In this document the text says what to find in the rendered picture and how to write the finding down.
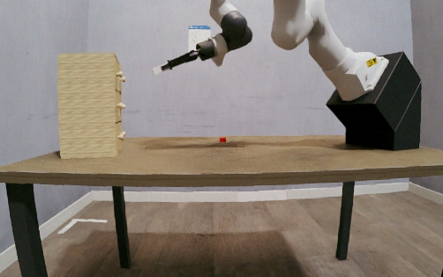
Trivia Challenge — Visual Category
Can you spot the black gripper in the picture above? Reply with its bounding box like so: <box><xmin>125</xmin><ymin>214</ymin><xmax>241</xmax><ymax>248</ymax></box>
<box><xmin>152</xmin><ymin>40</ymin><xmax>215</xmax><ymax>75</ymax></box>

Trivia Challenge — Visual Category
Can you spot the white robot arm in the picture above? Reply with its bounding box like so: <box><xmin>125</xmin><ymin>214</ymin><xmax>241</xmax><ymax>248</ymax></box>
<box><xmin>208</xmin><ymin>0</ymin><xmax>388</xmax><ymax>101</ymax></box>

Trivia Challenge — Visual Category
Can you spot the light wood chest of drawers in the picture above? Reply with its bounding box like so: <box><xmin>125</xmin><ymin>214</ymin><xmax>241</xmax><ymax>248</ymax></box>
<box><xmin>57</xmin><ymin>52</ymin><xmax>122</xmax><ymax>159</ymax></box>

